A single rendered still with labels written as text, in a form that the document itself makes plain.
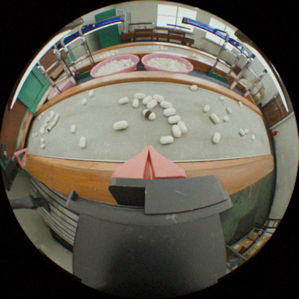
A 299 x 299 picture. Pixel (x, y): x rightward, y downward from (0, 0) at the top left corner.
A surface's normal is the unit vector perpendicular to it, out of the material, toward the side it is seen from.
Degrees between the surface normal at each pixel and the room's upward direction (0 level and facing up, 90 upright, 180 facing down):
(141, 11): 90
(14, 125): 90
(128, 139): 0
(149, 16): 90
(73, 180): 0
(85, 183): 0
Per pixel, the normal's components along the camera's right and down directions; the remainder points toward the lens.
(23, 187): 0.99, 0.10
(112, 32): -0.10, 0.97
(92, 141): 0.00, -0.24
